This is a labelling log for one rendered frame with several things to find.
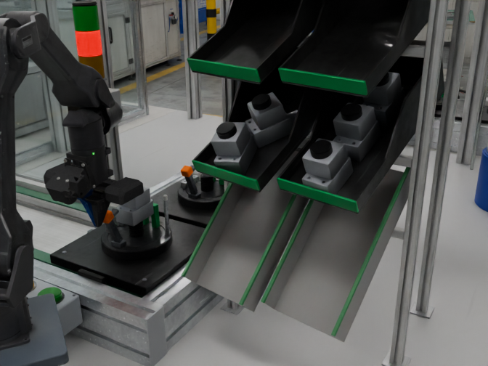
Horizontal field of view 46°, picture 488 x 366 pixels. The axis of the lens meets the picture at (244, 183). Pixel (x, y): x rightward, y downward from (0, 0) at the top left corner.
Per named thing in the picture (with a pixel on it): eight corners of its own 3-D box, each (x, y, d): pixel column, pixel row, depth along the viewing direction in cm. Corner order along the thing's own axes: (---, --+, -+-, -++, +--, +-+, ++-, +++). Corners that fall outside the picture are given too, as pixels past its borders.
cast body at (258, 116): (258, 149, 90) (246, 114, 86) (249, 134, 93) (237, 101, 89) (306, 127, 91) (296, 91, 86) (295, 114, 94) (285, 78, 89)
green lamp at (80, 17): (87, 32, 114) (84, 6, 112) (69, 30, 116) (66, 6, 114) (104, 29, 118) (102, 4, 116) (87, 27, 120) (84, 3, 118)
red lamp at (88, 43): (90, 57, 116) (87, 33, 114) (72, 55, 118) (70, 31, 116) (107, 53, 120) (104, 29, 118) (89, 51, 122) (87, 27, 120)
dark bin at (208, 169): (260, 192, 83) (245, 155, 79) (196, 171, 91) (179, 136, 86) (354, 81, 97) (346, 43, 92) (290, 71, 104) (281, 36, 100)
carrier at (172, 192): (224, 237, 120) (222, 182, 115) (135, 213, 131) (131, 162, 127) (276, 196, 139) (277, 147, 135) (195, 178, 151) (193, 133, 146)
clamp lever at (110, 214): (119, 245, 108) (104, 218, 103) (111, 242, 109) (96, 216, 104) (130, 232, 110) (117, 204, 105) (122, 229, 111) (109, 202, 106)
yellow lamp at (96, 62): (93, 81, 118) (90, 57, 116) (75, 79, 120) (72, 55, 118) (110, 77, 122) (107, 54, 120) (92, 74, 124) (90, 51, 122)
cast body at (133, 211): (133, 226, 109) (130, 193, 106) (115, 221, 111) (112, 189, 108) (160, 210, 115) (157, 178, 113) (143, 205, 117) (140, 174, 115)
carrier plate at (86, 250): (147, 298, 100) (146, 287, 99) (50, 263, 111) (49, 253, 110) (220, 240, 119) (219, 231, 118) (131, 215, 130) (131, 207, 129)
